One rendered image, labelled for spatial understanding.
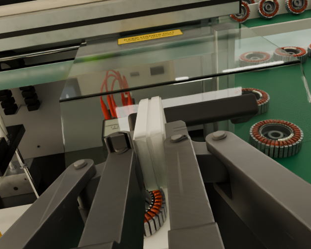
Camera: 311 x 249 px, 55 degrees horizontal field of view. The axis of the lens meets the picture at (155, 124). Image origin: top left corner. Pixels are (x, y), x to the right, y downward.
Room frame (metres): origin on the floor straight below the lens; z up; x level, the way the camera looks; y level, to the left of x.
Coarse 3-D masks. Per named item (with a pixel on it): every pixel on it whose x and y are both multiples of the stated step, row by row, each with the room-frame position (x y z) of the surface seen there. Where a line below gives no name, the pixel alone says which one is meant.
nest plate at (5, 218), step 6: (30, 204) 0.43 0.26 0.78; (0, 210) 0.43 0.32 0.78; (6, 210) 0.43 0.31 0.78; (12, 210) 0.42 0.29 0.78; (18, 210) 0.42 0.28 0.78; (24, 210) 0.42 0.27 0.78; (0, 216) 0.41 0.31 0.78; (6, 216) 0.41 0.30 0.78; (12, 216) 0.41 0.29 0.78; (18, 216) 0.41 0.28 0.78; (0, 222) 0.40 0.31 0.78; (6, 222) 0.40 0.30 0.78; (12, 222) 0.39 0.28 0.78; (0, 228) 0.38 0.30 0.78; (6, 228) 0.38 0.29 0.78
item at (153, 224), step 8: (144, 184) 0.40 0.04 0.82; (152, 192) 0.38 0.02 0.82; (160, 192) 0.38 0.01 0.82; (152, 200) 0.36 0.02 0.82; (160, 200) 0.36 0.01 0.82; (152, 208) 0.34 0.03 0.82; (160, 208) 0.34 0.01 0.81; (152, 216) 0.33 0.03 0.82; (160, 216) 0.33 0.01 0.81; (144, 224) 0.32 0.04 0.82; (152, 224) 0.32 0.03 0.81; (160, 224) 0.33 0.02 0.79; (144, 232) 0.32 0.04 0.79; (152, 232) 0.32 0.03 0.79
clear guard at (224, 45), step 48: (96, 48) 0.42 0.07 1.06; (144, 48) 0.39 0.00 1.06; (192, 48) 0.36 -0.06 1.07; (240, 48) 0.33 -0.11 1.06; (96, 96) 0.27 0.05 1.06; (144, 96) 0.26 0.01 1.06; (192, 96) 0.26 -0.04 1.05; (288, 96) 0.25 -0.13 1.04; (96, 144) 0.23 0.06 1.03; (288, 144) 0.22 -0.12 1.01
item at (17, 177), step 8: (24, 160) 0.53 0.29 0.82; (32, 160) 0.52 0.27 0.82; (8, 168) 0.50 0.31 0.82; (16, 168) 0.50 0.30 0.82; (32, 168) 0.50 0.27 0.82; (8, 176) 0.48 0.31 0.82; (16, 176) 0.48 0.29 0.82; (24, 176) 0.48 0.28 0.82; (32, 176) 0.49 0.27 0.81; (40, 176) 0.52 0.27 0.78; (8, 184) 0.48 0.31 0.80; (16, 184) 0.48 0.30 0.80; (24, 184) 0.48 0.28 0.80; (0, 192) 0.48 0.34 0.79; (8, 192) 0.48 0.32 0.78; (16, 192) 0.48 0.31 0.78; (24, 192) 0.48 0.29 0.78; (32, 192) 0.48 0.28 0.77
